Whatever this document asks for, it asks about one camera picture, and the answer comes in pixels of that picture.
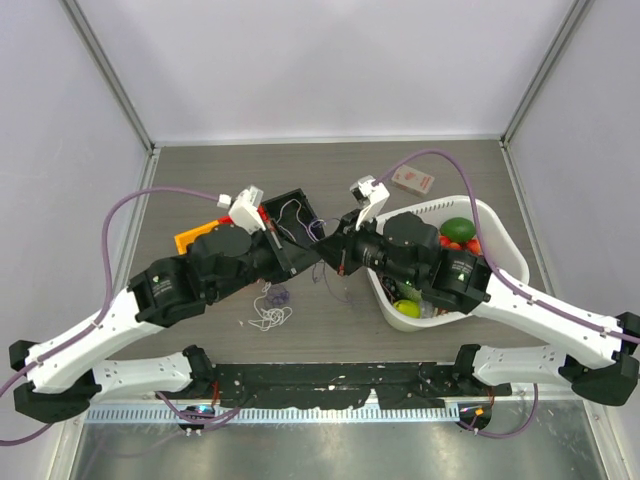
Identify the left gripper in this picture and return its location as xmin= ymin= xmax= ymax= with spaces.
xmin=209 ymin=218 xmax=322 ymax=303

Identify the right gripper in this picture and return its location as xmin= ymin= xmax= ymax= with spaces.
xmin=311 ymin=209 xmax=422 ymax=289

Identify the white cable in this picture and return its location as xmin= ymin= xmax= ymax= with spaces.
xmin=247 ymin=282 xmax=295 ymax=334
xmin=273 ymin=198 xmax=306 ymax=236

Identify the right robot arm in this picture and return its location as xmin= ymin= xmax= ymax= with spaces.
xmin=312 ymin=211 xmax=639 ymax=406

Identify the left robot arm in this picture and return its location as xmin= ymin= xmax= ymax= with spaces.
xmin=9 ymin=223 xmax=320 ymax=423

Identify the black plastic bin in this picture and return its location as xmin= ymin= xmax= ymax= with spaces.
xmin=262 ymin=188 xmax=325 ymax=248

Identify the red plastic bin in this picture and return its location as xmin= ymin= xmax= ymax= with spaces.
xmin=218 ymin=202 xmax=266 ymax=234

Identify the white plastic basket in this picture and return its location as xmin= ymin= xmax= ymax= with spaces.
xmin=366 ymin=195 xmax=530 ymax=332

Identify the small green apple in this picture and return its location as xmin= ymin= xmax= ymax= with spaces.
xmin=393 ymin=299 xmax=421 ymax=319

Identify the red white card box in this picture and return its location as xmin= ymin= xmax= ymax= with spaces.
xmin=391 ymin=165 xmax=435 ymax=197

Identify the yellow plastic bin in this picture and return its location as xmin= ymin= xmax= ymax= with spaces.
xmin=174 ymin=220 xmax=220 ymax=255

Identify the green lime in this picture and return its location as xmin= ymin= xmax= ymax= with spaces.
xmin=440 ymin=217 xmax=476 ymax=244

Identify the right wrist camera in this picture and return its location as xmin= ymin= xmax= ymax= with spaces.
xmin=350 ymin=175 xmax=390 ymax=231

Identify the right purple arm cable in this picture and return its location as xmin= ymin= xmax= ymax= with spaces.
xmin=374 ymin=148 xmax=640 ymax=442

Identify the slotted cable duct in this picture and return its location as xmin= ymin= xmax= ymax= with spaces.
xmin=85 ymin=403 xmax=460 ymax=424

